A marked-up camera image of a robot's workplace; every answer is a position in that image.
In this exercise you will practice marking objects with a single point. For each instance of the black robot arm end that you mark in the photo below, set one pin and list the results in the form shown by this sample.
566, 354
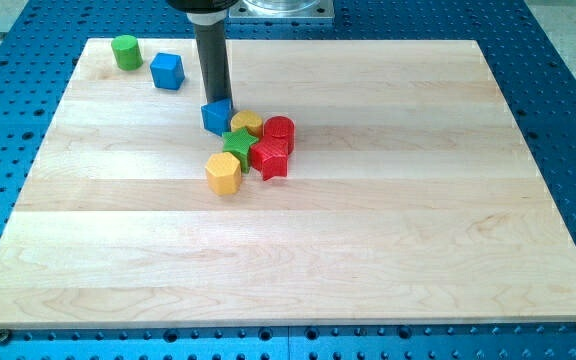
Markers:
201, 6

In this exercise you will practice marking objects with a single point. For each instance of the yellow hexagon block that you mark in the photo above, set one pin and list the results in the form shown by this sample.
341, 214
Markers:
223, 173

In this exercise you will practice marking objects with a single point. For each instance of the red star block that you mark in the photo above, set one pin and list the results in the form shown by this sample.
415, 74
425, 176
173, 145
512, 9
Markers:
270, 157

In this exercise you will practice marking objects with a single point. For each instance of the red cylinder block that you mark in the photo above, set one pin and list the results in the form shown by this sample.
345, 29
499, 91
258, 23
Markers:
282, 128

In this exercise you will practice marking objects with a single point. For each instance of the green star block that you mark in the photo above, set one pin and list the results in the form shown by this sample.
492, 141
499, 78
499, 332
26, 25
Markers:
238, 143

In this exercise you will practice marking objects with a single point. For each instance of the yellow cylinder block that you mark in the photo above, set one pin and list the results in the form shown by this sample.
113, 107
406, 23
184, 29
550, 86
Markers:
249, 120

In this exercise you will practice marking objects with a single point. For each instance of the blue triangle block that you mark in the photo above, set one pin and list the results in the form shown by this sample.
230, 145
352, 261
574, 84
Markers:
216, 116

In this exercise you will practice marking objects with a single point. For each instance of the light wooden board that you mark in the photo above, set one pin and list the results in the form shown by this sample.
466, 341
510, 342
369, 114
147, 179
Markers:
411, 197

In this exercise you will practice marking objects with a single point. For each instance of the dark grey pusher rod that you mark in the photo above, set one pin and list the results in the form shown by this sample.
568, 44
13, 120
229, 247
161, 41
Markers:
210, 39

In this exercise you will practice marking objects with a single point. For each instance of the blue cube block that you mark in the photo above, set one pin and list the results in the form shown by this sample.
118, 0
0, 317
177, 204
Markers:
167, 71

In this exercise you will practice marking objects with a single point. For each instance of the green cylinder block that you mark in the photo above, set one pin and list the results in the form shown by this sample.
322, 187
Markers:
126, 52

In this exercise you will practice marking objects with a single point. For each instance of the blue perforated metal table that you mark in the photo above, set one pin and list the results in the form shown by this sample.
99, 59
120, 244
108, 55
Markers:
40, 52

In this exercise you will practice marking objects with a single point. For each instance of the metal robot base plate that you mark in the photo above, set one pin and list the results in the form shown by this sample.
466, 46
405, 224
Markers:
281, 11

